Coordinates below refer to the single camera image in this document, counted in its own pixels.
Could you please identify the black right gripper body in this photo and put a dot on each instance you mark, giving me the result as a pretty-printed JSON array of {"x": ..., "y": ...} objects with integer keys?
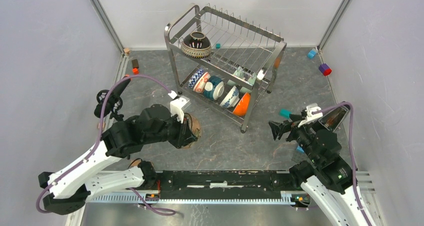
[{"x": 303, "y": 135}]

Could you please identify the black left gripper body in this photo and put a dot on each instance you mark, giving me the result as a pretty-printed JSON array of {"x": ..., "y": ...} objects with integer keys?
[{"x": 175, "y": 132}]

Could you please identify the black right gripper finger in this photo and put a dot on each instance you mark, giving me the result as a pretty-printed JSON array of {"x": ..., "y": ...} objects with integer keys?
[
  {"x": 296, "y": 117},
  {"x": 279, "y": 128}
]

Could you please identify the brown speckled bowl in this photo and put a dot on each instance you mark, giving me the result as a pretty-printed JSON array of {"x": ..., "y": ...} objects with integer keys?
[{"x": 200, "y": 133}]

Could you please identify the black patterned bowl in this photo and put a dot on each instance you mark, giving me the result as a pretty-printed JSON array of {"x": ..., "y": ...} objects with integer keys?
[{"x": 196, "y": 45}]

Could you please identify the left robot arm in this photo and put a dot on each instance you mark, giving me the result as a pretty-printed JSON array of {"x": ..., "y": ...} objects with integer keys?
[{"x": 68, "y": 189}]

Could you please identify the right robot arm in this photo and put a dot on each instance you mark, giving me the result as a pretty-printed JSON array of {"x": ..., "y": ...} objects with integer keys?
[{"x": 325, "y": 176}]

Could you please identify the stainless steel dish rack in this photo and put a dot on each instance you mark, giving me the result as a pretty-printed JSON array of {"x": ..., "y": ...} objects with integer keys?
[{"x": 243, "y": 44}]

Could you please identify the teal block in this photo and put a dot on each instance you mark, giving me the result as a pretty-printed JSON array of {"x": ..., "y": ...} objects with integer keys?
[{"x": 285, "y": 113}]

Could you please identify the blue lego brick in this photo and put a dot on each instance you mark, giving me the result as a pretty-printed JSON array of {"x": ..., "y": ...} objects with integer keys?
[{"x": 299, "y": 149}]

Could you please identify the black metronome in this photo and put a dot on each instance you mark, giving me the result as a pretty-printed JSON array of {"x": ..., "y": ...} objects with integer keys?
[{"x": 334, "y": 118}]

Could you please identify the orange bowl white inside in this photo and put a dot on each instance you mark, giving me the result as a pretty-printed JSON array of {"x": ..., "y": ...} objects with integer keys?
[{"x": 242, "y": 107}]

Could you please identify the blue white floral bowl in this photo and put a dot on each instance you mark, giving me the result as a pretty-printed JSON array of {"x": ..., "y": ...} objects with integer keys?
[{"x": 231, "y": 99}]

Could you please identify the teal glazed bowl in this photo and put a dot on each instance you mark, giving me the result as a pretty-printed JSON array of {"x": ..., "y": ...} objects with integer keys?
[{"x": 214, "y": 88}]

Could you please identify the black mini tripod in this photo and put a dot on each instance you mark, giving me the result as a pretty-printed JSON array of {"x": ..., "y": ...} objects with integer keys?
[{"x": 114, "y": 114}]

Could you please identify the red purple block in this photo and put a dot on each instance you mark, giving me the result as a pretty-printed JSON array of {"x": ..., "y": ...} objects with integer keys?
[{"x": 325, "y": 69}]

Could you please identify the blue white zigzag bowl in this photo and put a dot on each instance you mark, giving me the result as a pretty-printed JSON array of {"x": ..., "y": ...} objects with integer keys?
[{"x": 195, "y": 77}]

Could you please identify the light blue block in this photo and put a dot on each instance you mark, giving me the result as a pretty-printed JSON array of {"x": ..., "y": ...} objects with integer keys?
[{"x": 312, "y": 53}]

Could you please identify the pale green bowl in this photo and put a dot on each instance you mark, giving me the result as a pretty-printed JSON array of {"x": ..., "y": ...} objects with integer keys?
[{"x": 250, "y": 79}]

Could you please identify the black microphone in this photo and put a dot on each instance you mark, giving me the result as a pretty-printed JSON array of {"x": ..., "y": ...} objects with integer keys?
[{"x": 114, "y": 101}]

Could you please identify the small orange red cube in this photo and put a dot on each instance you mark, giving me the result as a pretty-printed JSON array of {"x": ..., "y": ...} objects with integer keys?
[{"x": 135, "y": 71}]

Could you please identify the wooden letter cube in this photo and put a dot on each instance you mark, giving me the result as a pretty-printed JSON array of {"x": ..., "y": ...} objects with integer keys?
[{"x": 100, "y": 126}]

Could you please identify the brown block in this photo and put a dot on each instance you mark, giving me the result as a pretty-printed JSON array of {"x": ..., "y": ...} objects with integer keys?
[{"x": 135, "y": 64}]

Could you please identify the wooden cube corner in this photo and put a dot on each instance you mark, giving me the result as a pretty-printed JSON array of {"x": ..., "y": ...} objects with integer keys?
[{"x": 127, "y": 51}]

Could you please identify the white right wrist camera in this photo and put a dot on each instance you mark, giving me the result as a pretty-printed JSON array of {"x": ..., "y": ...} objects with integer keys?
[{"x": 312, "y": 113}]

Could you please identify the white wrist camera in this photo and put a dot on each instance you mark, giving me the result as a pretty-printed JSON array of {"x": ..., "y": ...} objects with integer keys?
[
  {"x": 312, "y": 113},
  {"x": 178, "y": 105}
]

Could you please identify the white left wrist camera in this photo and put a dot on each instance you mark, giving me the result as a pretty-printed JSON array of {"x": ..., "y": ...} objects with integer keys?
[{"x": 178, "y": 105}]

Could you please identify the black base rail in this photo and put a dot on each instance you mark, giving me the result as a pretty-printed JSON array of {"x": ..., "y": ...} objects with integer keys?
[{"x": 230, "y": 184}]

